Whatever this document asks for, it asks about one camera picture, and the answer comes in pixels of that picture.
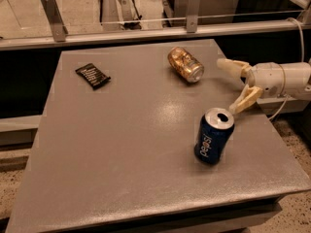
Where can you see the blue Pepsi can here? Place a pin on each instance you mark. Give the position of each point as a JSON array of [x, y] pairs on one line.
[[216, 126]]

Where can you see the orange soda can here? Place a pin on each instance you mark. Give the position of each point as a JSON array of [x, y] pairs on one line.
[[185, 64]]

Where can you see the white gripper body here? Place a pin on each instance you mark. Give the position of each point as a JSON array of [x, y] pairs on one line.
[[266, 78]]

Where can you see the grey metal bracket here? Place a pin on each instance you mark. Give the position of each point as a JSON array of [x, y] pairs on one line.
[[192, 15], [59, 31]]

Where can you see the left grey metal bracket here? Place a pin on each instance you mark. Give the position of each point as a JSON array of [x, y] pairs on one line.
[[59, 31]]

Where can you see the right grey metal bracket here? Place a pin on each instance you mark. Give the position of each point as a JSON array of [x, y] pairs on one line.
[[192, 15]]

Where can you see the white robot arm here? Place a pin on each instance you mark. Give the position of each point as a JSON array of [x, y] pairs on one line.
[[297, 80]]

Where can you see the grey metal rail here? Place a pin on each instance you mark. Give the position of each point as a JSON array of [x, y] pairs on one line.
[[137, 36]]

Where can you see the black snack packet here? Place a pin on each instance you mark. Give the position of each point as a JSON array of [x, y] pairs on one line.
[[92, 75]]

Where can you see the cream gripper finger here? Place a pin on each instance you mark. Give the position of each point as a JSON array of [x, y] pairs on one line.
[[247, 98], [236, 68]]

